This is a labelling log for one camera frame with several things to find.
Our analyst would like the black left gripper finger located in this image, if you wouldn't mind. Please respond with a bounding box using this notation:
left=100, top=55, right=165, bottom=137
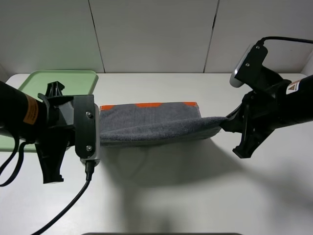
left=45, top=81, right=65, bottom=98
left=35, top=141, right=67, bottom=184

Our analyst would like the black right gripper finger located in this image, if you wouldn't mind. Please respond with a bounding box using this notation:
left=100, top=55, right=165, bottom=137
left=220, top=103, right=247, bottom=134
left=233, top=128, right=266, bottom=159

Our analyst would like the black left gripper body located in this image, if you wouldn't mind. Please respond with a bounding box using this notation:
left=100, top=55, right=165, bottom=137
left=36, top=94, right=75, bottom=147

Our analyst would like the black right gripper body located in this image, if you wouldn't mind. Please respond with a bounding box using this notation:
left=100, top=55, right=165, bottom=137
left=241, top=67, right=292, bottom=143

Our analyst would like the grey towel with orange trim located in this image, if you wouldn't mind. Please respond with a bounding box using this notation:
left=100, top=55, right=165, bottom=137
left=99, top=102, right=227, bottom=147

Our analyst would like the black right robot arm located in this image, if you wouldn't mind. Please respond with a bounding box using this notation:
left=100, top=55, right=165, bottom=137
left=221, top=67, right=313, bottom=159

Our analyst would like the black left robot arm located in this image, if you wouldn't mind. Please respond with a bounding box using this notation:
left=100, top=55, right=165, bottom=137
left=0, top=81, right=74, bottom=187

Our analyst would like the light green plastic tray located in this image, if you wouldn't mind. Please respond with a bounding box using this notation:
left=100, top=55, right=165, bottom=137
left=0, top=70, right=99, bottom=151

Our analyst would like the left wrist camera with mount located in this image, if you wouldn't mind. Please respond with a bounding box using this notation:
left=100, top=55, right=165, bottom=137
left=73, top=95, right=100, bottom=164

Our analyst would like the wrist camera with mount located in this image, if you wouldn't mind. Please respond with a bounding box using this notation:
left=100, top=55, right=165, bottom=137
left=229, top=43, right=268, bottom=88
left=73, top=95, right=100, bottom=164

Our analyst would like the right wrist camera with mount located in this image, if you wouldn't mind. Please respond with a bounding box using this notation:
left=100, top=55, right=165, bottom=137
left=229, top=43, right=268, bottom=88

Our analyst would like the black right camera cable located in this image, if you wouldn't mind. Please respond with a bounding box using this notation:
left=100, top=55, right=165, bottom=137
left=259, top=36, right=313, bottom=47

